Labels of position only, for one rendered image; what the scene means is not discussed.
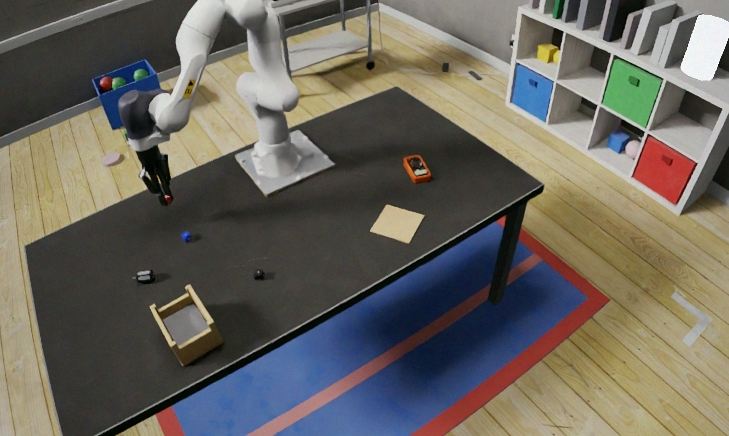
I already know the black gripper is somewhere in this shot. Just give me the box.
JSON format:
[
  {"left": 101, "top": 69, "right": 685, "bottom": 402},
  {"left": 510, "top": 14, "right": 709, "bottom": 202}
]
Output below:
[{"left": 135, "top": 145, "right": 174, "bottom": 207}]

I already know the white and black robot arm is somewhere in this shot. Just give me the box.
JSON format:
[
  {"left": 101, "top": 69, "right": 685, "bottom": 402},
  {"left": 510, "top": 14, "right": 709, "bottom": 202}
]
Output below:
[{"left": 118, "top": 0, "right": 302, "bottom": 178}]

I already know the beige flat mat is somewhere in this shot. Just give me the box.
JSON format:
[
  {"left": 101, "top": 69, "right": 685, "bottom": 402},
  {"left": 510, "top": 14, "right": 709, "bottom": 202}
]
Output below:
[{"left": 370, "top": 205, "right": 424, "bottom": 244}]

